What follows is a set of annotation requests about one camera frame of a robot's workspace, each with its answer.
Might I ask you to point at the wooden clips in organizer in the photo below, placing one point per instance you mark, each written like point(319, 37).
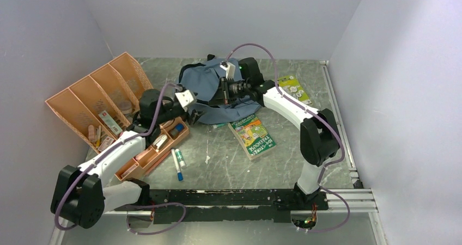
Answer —
point(94, 135)

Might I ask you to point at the blue capped bottle in organizer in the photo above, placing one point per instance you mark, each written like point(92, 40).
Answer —
point(176, 130)

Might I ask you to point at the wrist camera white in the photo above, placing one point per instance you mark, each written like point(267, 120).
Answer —
point(229, 69)
point(186, 98)

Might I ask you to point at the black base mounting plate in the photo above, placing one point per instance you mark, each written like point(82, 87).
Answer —
point(275, 205)

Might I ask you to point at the blue capped whiteboard marker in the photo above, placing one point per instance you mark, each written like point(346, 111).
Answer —
point(177, 165)

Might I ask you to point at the green white glue stick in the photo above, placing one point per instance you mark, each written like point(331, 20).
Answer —
point(180, 158)

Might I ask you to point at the red white card box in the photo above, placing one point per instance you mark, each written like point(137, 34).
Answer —
point(110, 123)

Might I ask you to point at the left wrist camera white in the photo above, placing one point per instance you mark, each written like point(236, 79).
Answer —
point(186, 98)

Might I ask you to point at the white stapler in organizer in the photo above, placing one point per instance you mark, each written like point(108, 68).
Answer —
point(160, 142)

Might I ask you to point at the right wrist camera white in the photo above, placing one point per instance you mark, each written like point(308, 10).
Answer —
point(229, 69)

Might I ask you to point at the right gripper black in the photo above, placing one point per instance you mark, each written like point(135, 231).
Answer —
point(224, 97)

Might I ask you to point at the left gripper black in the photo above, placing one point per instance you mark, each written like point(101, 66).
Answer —
point(194, 115)

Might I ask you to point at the green treehouse paperback book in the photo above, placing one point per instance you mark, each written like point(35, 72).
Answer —
point(252, 136)

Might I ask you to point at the orange plastic desk organizer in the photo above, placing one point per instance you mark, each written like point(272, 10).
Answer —
point(117, 88)

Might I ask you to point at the lime green paperback book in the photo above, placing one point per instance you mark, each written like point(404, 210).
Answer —
point(291, 85)

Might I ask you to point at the pink eraser in organizer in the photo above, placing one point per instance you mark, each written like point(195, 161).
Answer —
point(142, 155)

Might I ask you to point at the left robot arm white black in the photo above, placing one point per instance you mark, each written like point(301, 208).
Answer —
point(81, 195)

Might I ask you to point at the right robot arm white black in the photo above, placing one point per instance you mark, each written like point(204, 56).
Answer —
point(319, 139)

